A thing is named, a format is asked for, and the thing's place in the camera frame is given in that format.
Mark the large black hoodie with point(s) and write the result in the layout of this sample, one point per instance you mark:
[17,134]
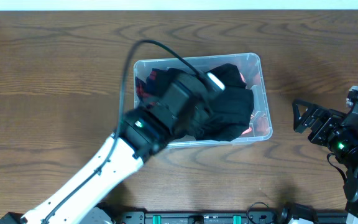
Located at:
[231,109]

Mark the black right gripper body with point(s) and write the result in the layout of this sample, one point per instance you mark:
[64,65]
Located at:
[335,121]

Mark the pink printed shirt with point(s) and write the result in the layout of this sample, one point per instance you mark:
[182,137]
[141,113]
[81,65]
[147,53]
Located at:
[260,122]

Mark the black mounting rail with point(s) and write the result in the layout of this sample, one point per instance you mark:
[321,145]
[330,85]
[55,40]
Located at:
[258,213]

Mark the clear plastic storage bin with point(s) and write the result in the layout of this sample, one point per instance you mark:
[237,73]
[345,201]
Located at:
[249,66]

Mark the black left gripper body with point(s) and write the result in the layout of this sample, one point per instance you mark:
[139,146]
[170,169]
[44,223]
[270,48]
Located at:
[202,111]

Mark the red navy plaid shirt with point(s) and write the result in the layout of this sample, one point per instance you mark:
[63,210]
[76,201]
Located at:
[145,89]

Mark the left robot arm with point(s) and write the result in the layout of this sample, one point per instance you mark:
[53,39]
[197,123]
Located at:
[141,133]

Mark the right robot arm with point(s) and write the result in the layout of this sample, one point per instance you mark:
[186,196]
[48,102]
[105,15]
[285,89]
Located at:
[339,133]

